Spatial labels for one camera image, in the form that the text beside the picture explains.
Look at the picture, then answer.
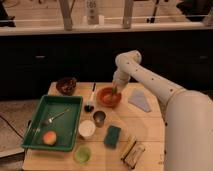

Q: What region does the metal spoon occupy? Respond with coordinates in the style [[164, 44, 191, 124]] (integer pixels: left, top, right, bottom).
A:
[[41, 108, 70, 126]]

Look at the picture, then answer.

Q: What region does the green plastic tray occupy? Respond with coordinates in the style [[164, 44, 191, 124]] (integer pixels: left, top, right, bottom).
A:
[[22, 95, 83, 152]]

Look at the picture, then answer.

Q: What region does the small metal cup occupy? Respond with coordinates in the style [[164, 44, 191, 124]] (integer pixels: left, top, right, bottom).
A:
[[93, 111, 106, 127]]

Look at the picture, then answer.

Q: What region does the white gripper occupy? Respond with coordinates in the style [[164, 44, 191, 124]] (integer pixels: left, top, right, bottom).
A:
[[113, 70, 130, 89]]

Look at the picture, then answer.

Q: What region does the red bowl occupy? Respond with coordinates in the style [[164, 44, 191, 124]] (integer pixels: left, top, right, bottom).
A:
[[96, 87, 122, 108]]

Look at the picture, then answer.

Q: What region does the peach fruit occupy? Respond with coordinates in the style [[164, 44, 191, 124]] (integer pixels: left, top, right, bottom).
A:
[[42, 131, 57, 145]]

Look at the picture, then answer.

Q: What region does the green cup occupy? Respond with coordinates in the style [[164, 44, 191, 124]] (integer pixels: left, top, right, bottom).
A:
[[74, 146, 91, 164]]

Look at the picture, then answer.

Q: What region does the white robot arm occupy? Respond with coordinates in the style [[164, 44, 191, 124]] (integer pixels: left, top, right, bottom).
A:
[[113, 50, 213, 171]]

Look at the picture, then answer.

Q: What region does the green sponge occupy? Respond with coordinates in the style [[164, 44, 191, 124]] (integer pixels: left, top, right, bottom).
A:
[[104, 125, 121, 149]]

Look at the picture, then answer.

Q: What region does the dark brown bowl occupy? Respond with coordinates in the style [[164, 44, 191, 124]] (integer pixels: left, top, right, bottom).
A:
[[56, 77, 77, 95]]

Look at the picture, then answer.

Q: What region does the white cup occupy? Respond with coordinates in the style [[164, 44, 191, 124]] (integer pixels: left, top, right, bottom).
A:
[[78, 120, 96, 139]]

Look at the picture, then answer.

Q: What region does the grey cloth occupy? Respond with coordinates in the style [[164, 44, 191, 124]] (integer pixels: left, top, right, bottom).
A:
[[128, 89, 151, 113]]

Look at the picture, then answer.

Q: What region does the green pepper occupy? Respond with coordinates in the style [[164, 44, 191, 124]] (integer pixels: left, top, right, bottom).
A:
[[112, 87, 117, 95]]

